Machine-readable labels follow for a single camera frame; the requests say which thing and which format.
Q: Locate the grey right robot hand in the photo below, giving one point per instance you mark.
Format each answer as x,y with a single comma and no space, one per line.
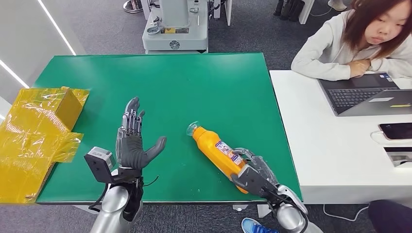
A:
256,180

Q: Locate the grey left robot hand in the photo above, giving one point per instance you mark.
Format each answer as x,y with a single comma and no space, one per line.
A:
130,151

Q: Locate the orange detergent bottle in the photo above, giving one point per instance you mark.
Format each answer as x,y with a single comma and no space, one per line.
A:
214,151

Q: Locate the white robot base machine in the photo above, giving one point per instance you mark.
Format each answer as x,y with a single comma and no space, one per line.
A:
176,33

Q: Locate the blue shoe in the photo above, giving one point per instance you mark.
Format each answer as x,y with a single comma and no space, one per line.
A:
256,226

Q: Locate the green table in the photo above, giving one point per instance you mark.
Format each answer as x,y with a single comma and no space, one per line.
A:
180,93

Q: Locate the white desk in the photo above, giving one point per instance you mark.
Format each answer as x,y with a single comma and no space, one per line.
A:
331,151

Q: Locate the yellow film-wrapped cardboard box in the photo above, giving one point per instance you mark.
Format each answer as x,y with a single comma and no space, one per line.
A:
29,144

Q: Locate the grey laptop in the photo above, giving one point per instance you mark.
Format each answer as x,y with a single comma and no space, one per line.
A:
357,96

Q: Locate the black rounded object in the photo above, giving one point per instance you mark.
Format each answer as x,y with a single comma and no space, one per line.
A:
391,218

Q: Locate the white box device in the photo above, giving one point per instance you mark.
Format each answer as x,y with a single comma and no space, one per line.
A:
399,157

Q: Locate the chrome stanchion base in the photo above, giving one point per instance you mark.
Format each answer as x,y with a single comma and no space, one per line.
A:
132,5

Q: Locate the person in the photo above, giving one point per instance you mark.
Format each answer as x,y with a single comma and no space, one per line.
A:
325,51

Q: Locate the black smartphone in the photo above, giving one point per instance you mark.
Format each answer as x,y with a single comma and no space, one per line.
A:
397,130

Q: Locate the person's hand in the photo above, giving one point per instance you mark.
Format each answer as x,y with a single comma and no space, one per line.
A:
358,67

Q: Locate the black bags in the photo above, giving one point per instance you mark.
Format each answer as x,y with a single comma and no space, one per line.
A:
288,9

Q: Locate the white desk leg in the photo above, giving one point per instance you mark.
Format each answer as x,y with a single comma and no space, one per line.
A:
305,11

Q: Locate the white shoe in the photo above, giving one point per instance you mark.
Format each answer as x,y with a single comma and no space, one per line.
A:
338,4

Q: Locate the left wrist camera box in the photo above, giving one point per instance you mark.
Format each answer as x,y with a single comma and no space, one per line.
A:
98,162

